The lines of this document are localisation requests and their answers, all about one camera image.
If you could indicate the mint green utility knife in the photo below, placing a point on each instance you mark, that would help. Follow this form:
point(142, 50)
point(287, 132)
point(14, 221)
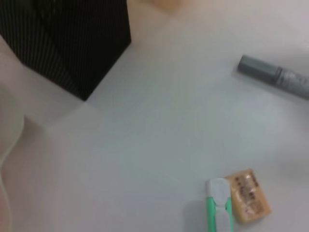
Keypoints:
point(217, 193)

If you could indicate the black mesh pen holder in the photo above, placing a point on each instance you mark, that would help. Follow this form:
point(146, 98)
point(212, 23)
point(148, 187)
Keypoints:
point(72, 43)

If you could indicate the grey marker pen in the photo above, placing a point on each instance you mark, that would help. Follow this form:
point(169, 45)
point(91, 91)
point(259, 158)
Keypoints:
point(265, 70)

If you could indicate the beige eraser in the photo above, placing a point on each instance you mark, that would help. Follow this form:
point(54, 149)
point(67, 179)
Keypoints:
point(248, 198)

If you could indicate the pale green wavy glass plate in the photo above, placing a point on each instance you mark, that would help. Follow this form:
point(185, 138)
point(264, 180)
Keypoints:
point(9, 125)

